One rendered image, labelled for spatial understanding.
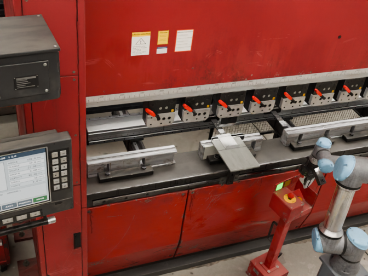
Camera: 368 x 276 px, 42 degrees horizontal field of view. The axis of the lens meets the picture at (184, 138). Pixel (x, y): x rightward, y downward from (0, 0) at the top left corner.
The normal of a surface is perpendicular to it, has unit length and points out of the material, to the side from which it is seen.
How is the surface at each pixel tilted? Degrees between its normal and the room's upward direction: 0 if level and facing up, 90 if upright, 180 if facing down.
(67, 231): 90
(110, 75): 90
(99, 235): 90
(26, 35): 0
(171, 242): 90
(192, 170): 0
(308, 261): 0
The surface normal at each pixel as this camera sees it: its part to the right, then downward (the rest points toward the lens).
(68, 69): 0.35, 0.61
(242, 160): 0.11, -0.78
